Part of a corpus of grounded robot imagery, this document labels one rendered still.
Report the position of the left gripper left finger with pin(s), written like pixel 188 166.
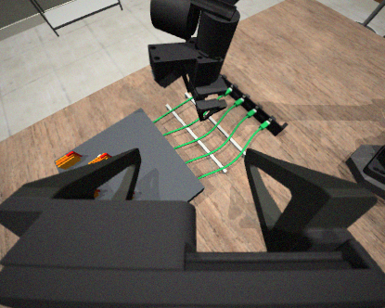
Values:
pixel 82 182

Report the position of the green cable plug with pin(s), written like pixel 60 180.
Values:
pixel 265 124
pixel 239 102
pixel 251 113
pixel 229 90

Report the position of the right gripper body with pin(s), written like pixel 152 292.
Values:
pixel 217 86

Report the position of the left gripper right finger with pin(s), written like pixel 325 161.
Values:
pixel 318 200

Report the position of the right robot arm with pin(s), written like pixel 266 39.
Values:
pixel 217 22

